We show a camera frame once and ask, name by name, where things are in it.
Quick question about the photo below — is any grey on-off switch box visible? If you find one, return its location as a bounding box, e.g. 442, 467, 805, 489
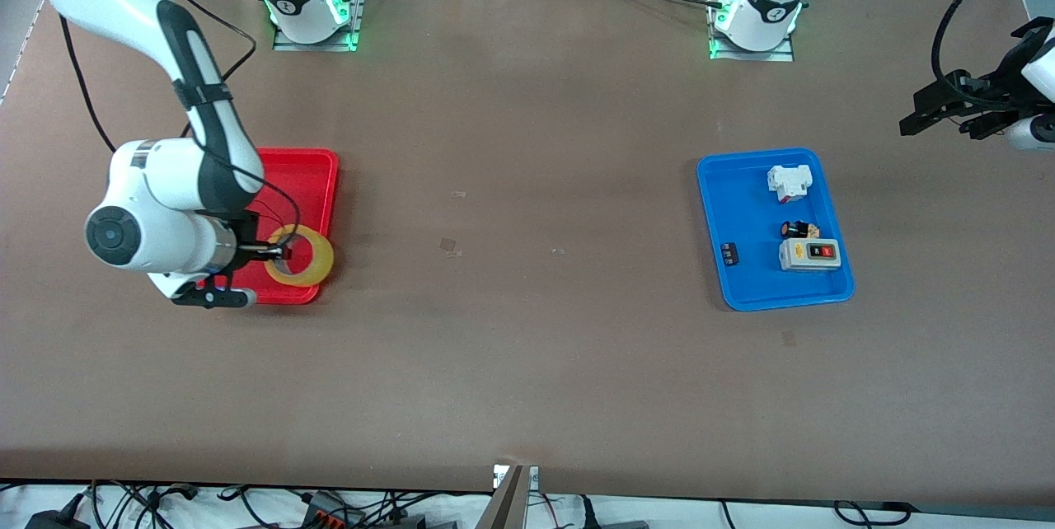
779, 238, 842, 273

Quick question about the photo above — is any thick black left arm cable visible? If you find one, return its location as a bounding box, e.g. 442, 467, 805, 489
931, 0, 1035, 93

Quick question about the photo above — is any blue plastic tray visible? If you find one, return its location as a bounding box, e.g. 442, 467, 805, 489
696, 148, 856, 312

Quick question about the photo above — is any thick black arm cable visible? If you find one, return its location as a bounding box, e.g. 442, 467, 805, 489
58, 0, 256, 155
931, 0, 1035, 93

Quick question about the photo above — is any white circuit breaker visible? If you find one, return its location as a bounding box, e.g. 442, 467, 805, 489
767, 165, 814, 205

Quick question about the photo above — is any white post base plate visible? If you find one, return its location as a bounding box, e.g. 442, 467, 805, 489
493, 463, 541, 490

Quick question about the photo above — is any black power adapter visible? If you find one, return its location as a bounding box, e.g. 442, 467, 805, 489
25, 508, 87, 529

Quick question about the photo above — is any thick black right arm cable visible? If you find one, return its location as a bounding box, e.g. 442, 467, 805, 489
58, 0, 256, 155

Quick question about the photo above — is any aluminium camera post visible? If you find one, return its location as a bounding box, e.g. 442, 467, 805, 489
476, 465, 532, 529

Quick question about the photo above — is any red plastic tray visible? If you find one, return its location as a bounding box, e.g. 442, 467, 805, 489
185, 147, 340, 305

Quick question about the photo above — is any yellow clear tape roll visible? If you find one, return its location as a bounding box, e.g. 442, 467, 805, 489
264, 224, 335, 288

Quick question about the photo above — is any orange cable connector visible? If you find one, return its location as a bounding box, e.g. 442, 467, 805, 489
301, 492, 363, 529

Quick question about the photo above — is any thin black right gripper wire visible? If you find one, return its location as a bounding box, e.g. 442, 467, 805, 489
202, 146, 302, 254

